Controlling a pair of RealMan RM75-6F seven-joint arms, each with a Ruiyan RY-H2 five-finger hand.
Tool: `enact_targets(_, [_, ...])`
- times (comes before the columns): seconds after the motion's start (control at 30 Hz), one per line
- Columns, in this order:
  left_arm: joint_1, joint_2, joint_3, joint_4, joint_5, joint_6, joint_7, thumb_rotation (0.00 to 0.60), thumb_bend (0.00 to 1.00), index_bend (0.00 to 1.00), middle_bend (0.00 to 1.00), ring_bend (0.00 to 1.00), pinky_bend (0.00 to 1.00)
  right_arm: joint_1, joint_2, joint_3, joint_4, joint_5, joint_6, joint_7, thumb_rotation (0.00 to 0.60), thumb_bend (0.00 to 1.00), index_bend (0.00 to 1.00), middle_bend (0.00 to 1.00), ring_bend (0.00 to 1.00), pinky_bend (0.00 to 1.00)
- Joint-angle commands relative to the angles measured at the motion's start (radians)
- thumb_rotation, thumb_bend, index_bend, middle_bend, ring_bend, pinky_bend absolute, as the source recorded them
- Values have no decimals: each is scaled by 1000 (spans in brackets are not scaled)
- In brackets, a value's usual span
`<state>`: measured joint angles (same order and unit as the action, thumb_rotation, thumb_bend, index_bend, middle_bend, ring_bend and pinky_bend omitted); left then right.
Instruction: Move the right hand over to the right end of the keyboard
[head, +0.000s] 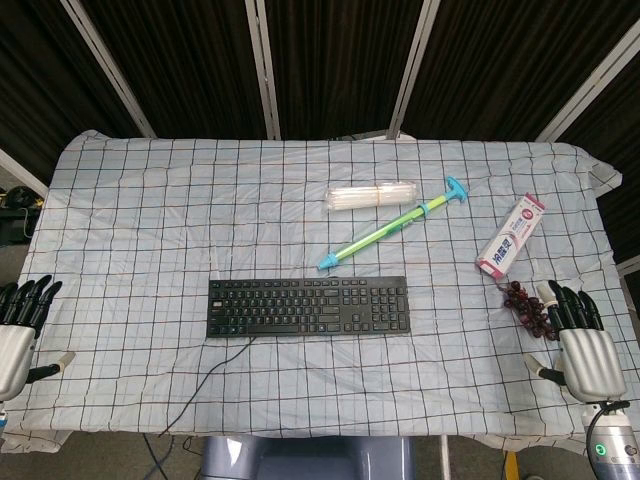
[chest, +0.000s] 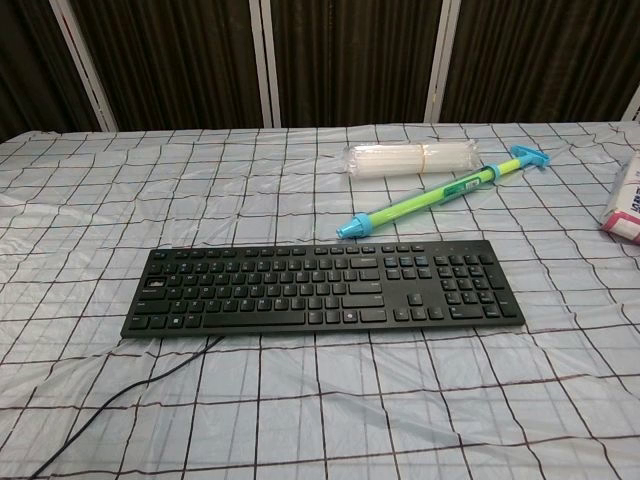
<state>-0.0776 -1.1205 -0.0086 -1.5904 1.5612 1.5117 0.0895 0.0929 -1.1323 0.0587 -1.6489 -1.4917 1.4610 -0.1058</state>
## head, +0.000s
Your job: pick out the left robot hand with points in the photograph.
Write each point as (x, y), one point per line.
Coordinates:
(12, 347)

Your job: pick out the blue checked tablecloth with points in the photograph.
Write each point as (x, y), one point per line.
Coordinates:
(150, 240)

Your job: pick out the bundle of white straws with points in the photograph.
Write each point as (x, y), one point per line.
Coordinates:
(371, 197)

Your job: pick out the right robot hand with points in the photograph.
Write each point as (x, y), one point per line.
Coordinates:
(590, 352)

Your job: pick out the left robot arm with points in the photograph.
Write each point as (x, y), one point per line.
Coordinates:
(2, 415)

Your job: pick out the white and pink toothpaste box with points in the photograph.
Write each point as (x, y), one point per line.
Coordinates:
(510, 237)

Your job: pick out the black computer keyboard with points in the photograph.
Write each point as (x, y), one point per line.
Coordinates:
(308, 307)

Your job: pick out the green and blue water squirter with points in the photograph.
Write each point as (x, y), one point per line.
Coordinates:
(391, 226)

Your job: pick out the black folding screen with white frame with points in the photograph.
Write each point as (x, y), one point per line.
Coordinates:
(330, 60)

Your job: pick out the bunch of purple grapes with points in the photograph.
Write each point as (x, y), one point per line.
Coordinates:
(530, 307)

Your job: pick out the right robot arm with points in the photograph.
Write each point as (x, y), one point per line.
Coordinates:
(612, 442)

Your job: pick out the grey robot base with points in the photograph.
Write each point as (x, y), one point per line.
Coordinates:
(305, 457)

